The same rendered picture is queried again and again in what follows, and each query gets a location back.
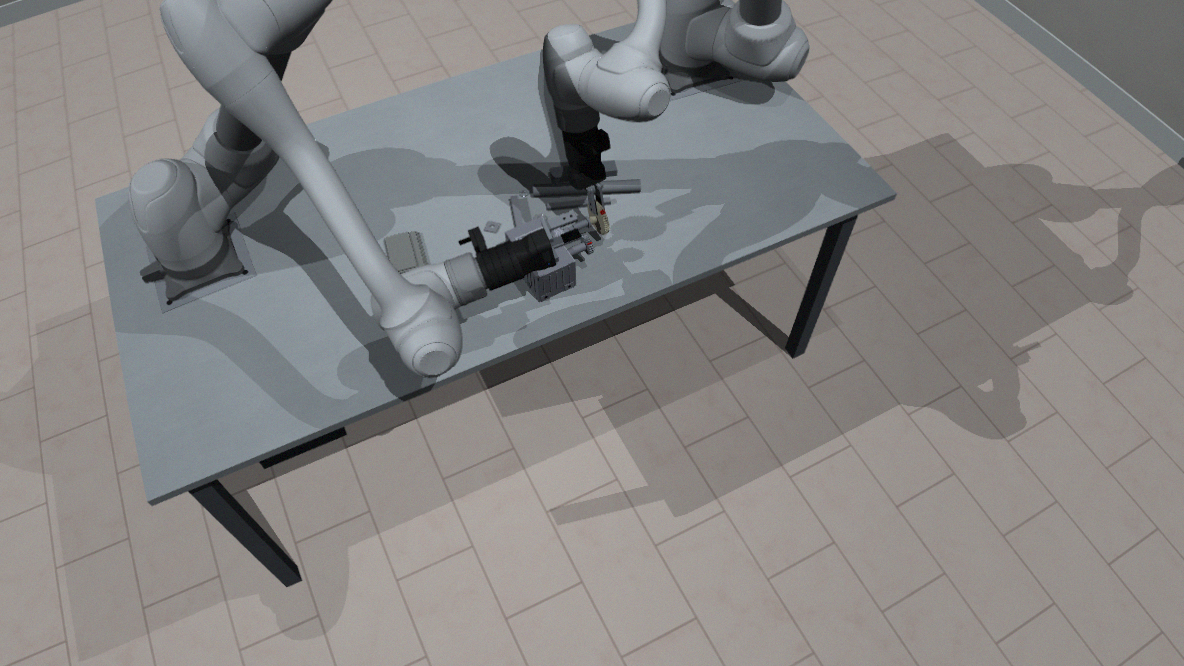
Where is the beige gear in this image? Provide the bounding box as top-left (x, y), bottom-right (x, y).
top-left (564, 200), bottom-right (610, 235)

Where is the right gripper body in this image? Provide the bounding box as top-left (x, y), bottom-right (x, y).
top-left (444, 228), bottom-right (556, 306)

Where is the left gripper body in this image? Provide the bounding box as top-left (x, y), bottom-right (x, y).
top-left (554, 105), bottom-right (611, 190)

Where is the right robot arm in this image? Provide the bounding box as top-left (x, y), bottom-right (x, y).
top-left (128, 0), bottom-right (463, 378)

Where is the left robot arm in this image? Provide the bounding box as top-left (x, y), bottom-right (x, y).
top-left (543, 0), bottom-right (810, 122)

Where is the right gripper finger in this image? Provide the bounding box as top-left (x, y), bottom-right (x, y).
top-left (551, 228), bottom-right (583, 261)
top-left (541, 210), bottom-right (578, 242)

